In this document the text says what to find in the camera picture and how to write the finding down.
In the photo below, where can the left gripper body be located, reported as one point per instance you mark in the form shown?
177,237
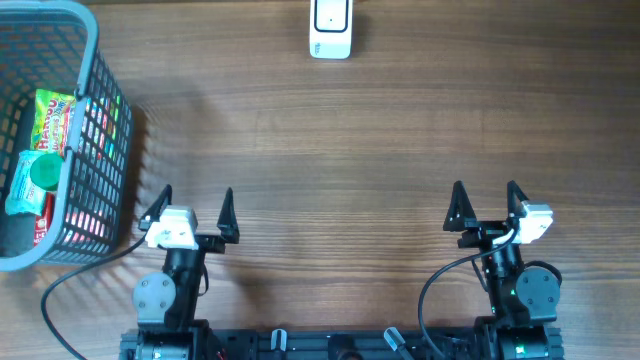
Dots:
211,243

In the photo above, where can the grey plastic shopping basket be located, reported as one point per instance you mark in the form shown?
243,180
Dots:
53,45

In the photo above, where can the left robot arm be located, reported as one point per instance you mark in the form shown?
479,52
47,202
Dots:
166,301

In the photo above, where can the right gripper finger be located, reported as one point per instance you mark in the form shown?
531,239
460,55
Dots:
515,198
460,215

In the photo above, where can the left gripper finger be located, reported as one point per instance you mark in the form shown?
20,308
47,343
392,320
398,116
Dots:
227,221
153,213

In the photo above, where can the green lid jar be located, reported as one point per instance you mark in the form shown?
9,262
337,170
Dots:
45,171

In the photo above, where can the red Nescafe stick packet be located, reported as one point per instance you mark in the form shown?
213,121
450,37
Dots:
43,221

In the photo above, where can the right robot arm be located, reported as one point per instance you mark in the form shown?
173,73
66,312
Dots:
523,295

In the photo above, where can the white barcode scanner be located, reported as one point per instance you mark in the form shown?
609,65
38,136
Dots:
330,29

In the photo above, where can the Haribo gummy worms bag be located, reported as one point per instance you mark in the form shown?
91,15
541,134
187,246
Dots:
54,113

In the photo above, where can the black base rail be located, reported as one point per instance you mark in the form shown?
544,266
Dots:
455,343

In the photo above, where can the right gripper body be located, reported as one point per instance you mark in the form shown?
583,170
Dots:
483,233

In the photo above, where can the mint green snack packet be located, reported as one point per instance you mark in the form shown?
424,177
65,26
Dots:
24,195

